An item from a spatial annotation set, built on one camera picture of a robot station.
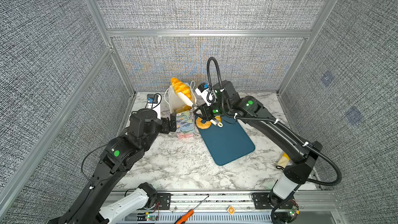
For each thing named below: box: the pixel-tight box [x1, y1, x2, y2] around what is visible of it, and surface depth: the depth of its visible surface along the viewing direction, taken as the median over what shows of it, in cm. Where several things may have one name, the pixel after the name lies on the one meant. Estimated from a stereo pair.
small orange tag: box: [226, 205, 236, 216], surface depth 72 cm
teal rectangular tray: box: [199, 116, 256, 166], surface depth 93 cm
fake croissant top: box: [171, 77, 192, 100], surface depth 72 cm
